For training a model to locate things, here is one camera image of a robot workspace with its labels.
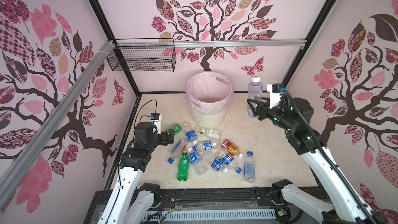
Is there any tall clear water bottle blue cap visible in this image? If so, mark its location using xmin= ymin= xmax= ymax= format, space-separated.
xmin=244 ymin=151 xmax=256 ymax=183

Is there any amber bottle red label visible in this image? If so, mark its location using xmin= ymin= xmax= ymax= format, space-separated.
xmin=221 ymin=139 xmax=244 ymax=158

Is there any small clear bottle blue label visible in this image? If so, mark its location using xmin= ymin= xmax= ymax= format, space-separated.
xmin=198 ymin=140 xmax=220 ymax=152

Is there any clear bottle blue stripe label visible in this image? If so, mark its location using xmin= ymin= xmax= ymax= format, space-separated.
xmin=167 ymin=137 xmax=188 ymax=164

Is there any white slotted cable duct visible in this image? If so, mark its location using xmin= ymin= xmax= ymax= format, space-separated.
xmin=141 ymin=209 xmax=276 ymax=223

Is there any green bottle yellow cap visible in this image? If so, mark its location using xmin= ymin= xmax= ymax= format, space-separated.
xmin=176 ymin=150 xmax=190 ymax=181

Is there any pepsi label clear bottle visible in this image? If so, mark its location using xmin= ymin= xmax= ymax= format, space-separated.
xmin=219 ymin=148 xmax=242 ymax=174

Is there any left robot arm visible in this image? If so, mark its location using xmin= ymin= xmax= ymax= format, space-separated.
xmin=98 ymin=121 xmax=175 ymax=224

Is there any grey aluminium rail back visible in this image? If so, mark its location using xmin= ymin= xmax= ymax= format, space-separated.
xmin=117 ymin=39 xmax=307 ymax=48

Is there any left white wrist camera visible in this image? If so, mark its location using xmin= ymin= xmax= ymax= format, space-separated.
xmin=150 ymin=113 xmax=162 ymax=134

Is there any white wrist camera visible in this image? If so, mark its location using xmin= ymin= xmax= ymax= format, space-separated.
xmin=266 ymin=84 xmax=286 ymax=109
xmin=150 ymin=113 xmax=162 ymax=134

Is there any black wire basket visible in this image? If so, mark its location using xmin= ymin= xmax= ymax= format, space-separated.
xmin=107 ymin=37 xmax=177 ymax=72

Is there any grey aluminium rail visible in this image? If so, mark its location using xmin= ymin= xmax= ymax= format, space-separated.
xmin=1 ymin=40 xmax=115 ymax=207
xmin=117 ymin=39 xmax=307 ymax=48

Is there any white bin with pink liner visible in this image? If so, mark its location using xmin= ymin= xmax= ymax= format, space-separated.
xmin=186 ymin=71 xmax=235 ymax=128

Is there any clear bottle green white label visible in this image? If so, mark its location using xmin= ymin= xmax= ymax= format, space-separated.
xmin=196 ymin=127 xmax=222 ymax=140

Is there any clear bottle blue label white cap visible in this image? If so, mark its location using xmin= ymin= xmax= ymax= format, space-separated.
xmin=203 ymin=152 xmax=229 ymax=174

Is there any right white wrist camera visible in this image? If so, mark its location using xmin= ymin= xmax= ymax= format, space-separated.
xmin=266 ymin=84 xmax=286 ymax=109

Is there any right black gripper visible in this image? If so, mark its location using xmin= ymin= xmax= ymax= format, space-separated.
xmin=245 ymin=92 xmax=292 ymax=131

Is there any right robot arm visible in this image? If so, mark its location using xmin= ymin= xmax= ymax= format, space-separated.
xmin=247 ymin=91 xmax=387 ymax=224

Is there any black base frame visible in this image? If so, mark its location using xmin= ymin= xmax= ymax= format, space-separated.
xmin=83 ymin=186 xmax=355 ymax=224

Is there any grey aluminium rail left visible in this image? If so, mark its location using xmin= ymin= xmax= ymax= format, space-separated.
xmin=1 ymin=40 xmax=115 ymax=207

